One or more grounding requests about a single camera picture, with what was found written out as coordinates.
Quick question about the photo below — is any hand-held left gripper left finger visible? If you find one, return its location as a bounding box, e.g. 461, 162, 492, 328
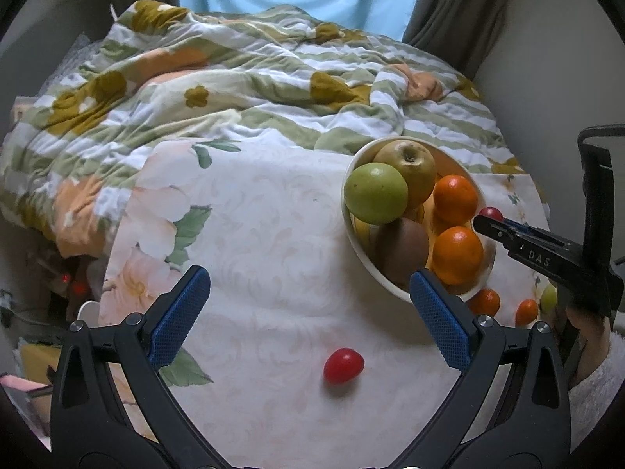
50, 265, 216, 456

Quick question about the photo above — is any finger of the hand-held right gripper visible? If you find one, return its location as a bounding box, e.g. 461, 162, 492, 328
472, 217, 588, 283
497, 219, 584, 251

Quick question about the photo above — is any green apple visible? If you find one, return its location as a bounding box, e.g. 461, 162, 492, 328
344, 163, 409, 226

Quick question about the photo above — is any small orange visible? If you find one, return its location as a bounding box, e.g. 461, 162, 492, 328
515, 299, 540, 327
433, 174, 479, 228
469, 288, 502, 317

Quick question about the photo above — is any cream bowl with yellow inside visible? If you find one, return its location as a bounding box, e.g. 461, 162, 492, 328
341, 137, 497, 304

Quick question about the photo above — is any brown kiwi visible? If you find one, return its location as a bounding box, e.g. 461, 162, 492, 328
375, 217, 431, 279

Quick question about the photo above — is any grey bed headboard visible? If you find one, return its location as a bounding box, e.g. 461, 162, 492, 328
0, 0, 114, 123

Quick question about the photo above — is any white cup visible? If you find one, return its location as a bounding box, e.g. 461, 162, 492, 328
77, 300, 102, 327

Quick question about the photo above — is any person's right forearm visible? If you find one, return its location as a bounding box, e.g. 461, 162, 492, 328
569, 329, 625, 450

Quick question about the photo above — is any yellow apple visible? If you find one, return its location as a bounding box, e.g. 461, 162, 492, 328
373, 139, 438, 211

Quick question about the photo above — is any grey patterned bedsheet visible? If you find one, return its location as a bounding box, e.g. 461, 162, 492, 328
36, 34, 108, 98

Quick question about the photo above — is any green striped floral blanket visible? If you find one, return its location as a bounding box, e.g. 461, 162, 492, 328
0, 0, 528, 260

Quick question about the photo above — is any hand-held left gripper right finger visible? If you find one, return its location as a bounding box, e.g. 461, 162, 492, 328
409, 270, 572, 460

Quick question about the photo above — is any white box with pink lid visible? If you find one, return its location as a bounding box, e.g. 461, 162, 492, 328
0, 374, 54, 435

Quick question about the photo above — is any person's right hand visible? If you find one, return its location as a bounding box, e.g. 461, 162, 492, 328
566, 302, 612, 388

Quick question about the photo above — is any large orange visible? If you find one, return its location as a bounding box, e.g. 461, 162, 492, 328
432, 226, 485, 285

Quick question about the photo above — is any white floral tablecloth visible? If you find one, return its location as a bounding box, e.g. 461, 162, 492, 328
98, 139, 550, 469

